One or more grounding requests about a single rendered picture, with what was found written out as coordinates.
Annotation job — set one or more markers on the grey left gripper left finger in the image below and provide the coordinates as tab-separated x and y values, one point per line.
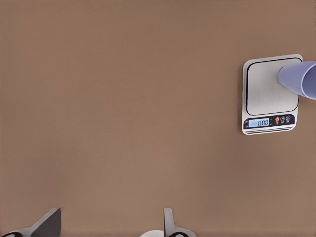
44	225

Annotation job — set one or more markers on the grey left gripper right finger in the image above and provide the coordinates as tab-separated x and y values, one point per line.
170	224

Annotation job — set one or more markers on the lavender plastic cup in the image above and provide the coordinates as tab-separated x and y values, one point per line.
296	77

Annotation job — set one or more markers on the silver digital kitchen scale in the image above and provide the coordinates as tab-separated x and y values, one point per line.
267	98

